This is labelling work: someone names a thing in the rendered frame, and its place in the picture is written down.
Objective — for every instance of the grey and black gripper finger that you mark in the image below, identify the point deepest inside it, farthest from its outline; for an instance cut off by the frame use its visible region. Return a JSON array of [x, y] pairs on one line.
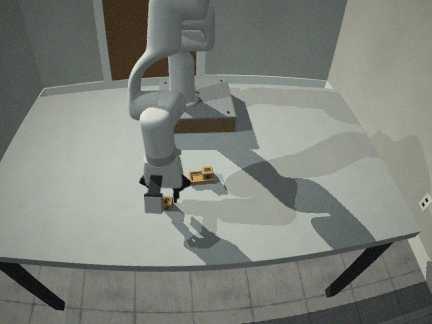
[[142, 181], [186, 184]]

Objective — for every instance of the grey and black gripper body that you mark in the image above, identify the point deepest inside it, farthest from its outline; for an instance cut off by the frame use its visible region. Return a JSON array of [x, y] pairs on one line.
[[171, 174]]

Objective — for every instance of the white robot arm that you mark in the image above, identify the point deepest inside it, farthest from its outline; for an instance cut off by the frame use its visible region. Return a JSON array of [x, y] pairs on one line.
[[161, 110]]

